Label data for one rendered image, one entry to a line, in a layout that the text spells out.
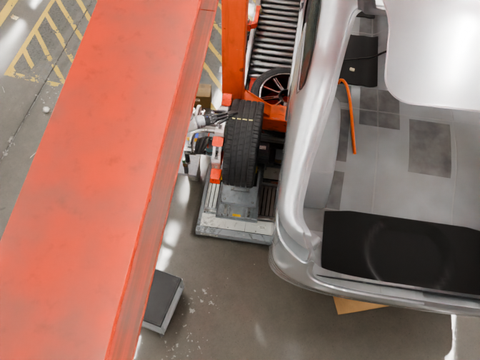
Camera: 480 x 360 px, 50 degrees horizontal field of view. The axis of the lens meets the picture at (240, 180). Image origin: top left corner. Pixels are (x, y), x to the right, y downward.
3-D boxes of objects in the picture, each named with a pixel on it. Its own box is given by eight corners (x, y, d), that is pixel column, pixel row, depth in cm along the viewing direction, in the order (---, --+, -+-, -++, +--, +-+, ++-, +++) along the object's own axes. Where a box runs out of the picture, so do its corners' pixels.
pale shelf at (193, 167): (196, 177, 426) (196, 175, 423) (176, 174, 427) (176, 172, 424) (205, 135, 447) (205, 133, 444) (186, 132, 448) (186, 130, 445)
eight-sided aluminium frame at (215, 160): (220, 188, 403) (219, 151, 356) (212, 188, 404) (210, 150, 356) (231, 132, 430) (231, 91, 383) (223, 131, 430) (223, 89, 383)
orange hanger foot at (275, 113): (301, 135, 437) (306, 110, 407) (240, 126, 440) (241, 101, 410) (302, 119, 446) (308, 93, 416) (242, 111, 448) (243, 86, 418)
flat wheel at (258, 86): (326, 135, 469) (331, 119, 448) (255, 143, 462) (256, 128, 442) (311, 79, 500) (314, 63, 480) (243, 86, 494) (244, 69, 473)
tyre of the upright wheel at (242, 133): (260, 142, 438) (251, 205, 398) (233, 138, 439) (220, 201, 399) (267, 83, 385) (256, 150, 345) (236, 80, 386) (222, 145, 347)
